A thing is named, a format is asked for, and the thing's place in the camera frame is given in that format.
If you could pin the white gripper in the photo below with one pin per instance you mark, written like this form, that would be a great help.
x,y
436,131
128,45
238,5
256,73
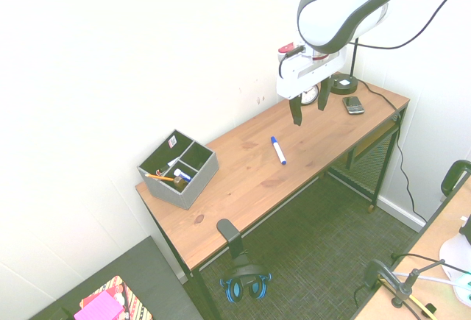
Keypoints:
x,y
294,81

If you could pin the blue and white marker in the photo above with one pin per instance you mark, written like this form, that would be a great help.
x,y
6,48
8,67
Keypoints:
x,y
279,151

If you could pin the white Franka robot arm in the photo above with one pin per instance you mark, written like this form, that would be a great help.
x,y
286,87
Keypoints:
x,y
331,14

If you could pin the grey desk organizer holder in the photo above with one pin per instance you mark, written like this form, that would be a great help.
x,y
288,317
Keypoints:
x,y
191,184

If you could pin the white marker pen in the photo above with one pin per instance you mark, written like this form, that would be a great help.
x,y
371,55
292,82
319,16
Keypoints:
x,y
173,162

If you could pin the black alarm clock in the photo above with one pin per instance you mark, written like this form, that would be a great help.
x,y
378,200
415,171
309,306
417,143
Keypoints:
x,y
310,95

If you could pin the black desk lamp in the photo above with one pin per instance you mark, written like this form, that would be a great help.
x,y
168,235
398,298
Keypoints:
x,y
344,84

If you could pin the black mobile phone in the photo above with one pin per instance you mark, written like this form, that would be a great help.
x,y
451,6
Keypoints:
x,y
353,104

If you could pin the black mesh desk panel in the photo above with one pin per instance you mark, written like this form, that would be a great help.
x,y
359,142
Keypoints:
x,y
371,162

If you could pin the black headphone hook clamp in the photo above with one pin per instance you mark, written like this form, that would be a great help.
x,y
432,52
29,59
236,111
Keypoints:
x,y
230,231

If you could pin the small brown bottle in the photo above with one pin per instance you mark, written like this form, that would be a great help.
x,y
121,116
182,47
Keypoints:
x,y
179,182

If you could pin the small red and black item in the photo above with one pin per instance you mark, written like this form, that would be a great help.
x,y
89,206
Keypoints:
x,y
161,171

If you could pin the orange pencil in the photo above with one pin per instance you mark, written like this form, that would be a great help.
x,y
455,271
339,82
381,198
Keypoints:
x,y
160,178

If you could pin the light wooden table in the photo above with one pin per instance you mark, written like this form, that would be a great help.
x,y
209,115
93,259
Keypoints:
x,y
427,239

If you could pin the blue and black headphones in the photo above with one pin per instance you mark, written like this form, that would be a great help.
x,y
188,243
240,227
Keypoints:
x,y
243,272

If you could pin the white rounded device base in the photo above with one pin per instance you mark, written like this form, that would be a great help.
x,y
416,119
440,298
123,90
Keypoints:
x,y
454,254

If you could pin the dark grey low cabinet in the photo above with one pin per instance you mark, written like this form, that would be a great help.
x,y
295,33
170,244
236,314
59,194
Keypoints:
x,y
154,272

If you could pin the white green power strip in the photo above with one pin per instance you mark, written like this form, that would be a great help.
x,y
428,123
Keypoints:
x,y
464,287

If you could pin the red striped patterned box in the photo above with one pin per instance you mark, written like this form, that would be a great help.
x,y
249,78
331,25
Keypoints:
x,y
134,303

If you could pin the pink box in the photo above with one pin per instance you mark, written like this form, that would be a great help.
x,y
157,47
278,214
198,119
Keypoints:
x,y
99,307

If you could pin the wooden desk with black frame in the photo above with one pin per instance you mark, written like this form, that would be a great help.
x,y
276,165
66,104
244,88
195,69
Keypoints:
x,y
257,173

